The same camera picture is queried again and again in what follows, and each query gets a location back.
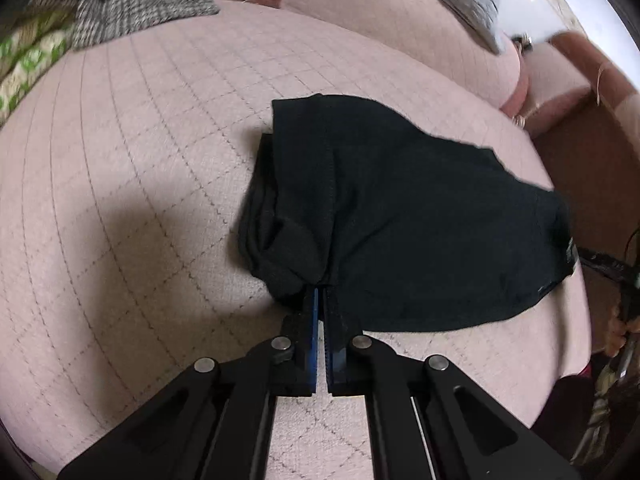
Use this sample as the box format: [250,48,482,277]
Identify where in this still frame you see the pink red corner cushion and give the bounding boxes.
[515,32,611,139]

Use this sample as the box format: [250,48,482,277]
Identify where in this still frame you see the pink quilted mattress cover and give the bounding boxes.
[1,2,550,471]

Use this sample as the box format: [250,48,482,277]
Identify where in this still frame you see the black pants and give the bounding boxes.
[238,94,576,332]

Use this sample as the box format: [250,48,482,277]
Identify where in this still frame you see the pink bolster cushion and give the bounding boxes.
[252,0,528,117]

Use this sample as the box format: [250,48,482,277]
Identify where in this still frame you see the beige cord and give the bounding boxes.
[594,62,618,106]

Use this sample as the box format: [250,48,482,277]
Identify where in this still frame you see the small dark toy figure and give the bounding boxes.
[511,34,533,55]

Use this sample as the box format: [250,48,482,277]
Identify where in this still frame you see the green patterned cloth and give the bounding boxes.
[1,11,74,125]

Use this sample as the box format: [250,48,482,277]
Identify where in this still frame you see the black cable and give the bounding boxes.
[621,226,640,273]

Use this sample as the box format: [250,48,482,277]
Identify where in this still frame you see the person right hand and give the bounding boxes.
[603,306,640,358]

